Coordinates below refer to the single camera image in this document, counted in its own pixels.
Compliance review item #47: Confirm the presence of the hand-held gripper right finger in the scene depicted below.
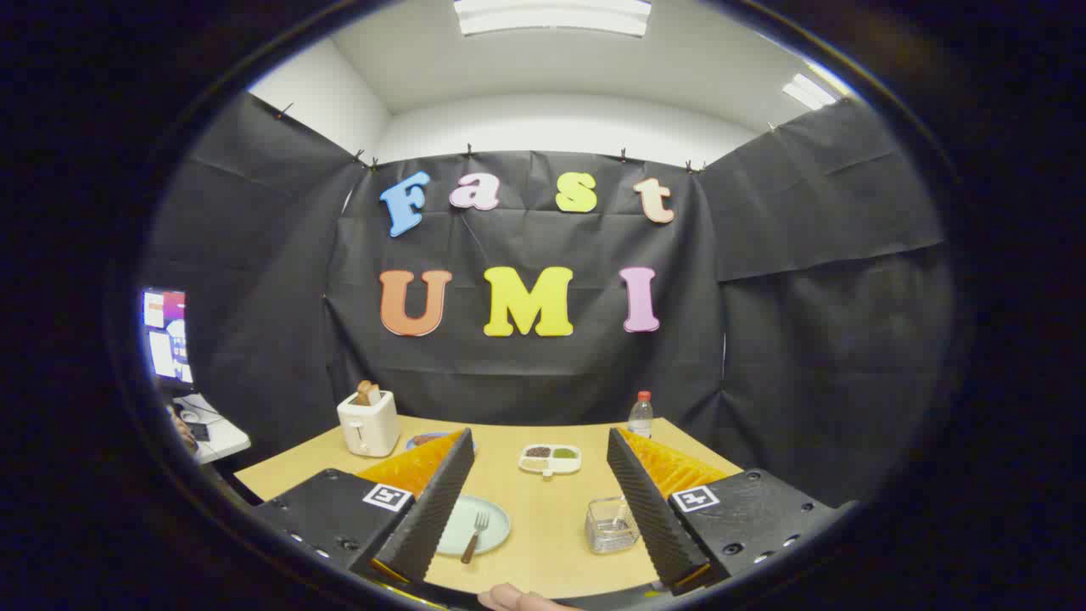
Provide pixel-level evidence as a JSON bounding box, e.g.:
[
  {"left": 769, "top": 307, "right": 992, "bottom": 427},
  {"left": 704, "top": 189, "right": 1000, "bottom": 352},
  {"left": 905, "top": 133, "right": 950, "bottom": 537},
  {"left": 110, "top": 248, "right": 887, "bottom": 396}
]
[{"left": 606, "top": 427, "right": 858, "bottom": 597}]

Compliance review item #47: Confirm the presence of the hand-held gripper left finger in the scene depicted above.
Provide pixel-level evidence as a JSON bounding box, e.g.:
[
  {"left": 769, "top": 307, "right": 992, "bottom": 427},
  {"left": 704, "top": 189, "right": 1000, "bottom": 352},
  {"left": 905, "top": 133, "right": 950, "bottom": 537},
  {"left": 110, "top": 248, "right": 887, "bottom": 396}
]
[{"left": 251, "top": 429, "right": 476, "bottom": 595}]

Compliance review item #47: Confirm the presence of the metal fork wooden handle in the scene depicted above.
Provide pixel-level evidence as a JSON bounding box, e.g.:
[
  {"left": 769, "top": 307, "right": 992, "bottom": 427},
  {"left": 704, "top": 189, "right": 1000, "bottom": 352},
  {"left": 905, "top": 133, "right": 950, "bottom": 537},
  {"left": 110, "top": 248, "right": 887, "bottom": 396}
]
[{"left": 461, "top": 511, "right": 491, "bottom": 566}]

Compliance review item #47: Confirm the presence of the pale green plate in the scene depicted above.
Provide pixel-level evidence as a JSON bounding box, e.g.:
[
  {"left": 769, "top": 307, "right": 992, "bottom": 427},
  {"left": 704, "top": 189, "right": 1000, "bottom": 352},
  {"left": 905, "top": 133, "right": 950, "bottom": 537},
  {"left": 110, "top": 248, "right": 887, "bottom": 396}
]
[{"left": 434, "top": 495, "right": 512, "bottom": 558}]

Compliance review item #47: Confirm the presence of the clear water bottle red cap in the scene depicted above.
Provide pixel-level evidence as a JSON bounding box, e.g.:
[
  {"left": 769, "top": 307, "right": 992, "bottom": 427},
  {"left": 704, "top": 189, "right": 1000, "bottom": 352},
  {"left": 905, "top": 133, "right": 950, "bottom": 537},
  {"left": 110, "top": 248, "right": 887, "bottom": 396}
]
[{"left": 628, "top": 390, "right": 655, "bottom": 440}]

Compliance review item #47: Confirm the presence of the white toaster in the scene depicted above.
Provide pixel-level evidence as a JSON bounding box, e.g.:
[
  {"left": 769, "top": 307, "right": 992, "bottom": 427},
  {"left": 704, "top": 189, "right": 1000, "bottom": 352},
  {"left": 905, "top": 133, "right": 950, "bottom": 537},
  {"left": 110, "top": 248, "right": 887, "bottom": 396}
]
[{"left": 337, "top": 390, "right": 401, "bottom": 458}]

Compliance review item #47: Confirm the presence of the white divided dish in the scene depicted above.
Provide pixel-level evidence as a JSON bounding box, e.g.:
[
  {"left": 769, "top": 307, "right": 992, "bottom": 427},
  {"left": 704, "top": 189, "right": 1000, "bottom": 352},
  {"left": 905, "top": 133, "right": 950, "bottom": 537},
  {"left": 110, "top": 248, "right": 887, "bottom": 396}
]
[{"left": 518, "top": 443, "right": 583, "bottom": 479}]

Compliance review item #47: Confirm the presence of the black backdrop cloth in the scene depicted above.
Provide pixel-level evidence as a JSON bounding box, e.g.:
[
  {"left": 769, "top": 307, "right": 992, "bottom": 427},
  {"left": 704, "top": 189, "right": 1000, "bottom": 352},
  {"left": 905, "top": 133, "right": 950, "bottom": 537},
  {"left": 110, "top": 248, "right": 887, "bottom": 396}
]
[{"left": 140, "top": 92, "right": 955, "bottom": 510}]

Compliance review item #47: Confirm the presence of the white side desk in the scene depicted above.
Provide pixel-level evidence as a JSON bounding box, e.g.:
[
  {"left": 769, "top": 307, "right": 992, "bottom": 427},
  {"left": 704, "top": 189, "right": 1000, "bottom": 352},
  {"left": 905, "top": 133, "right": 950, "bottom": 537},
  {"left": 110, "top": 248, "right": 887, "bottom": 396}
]
[{"left": 170, "top": 392, "right": 252, "bottom": 465}]

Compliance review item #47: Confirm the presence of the computer monitor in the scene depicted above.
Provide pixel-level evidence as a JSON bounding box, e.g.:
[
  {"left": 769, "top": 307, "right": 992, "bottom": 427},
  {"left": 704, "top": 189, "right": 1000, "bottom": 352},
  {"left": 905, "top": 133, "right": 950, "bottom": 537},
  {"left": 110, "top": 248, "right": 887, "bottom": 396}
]
[{"left": 141, "top": 287, "right": 194, "bottom": 387}]

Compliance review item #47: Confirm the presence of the small ceiling light panel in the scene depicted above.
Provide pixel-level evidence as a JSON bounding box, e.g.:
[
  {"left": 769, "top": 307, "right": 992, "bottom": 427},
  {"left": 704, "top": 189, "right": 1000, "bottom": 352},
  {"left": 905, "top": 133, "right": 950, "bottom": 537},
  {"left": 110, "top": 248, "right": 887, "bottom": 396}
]
[{"left": 781, "top": 72, "right": 839, "bottom": 111}]

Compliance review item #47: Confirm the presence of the long ceiling light panel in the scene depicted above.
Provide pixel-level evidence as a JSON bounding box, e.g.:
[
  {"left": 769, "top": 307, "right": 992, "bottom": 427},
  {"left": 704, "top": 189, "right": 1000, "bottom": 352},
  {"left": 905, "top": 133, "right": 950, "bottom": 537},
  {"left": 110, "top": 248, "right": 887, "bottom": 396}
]
[{"left": 452, "top": 0, "right": 652, "bottom": 38}]

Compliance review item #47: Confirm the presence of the metal wire cutlery rack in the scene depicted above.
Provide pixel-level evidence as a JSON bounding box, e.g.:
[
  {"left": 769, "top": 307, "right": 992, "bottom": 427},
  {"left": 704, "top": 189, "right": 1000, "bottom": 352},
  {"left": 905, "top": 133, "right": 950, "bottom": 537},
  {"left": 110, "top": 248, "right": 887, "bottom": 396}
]
[{"left": 585, "top": 496, "right": 641, "bottom": 556}]

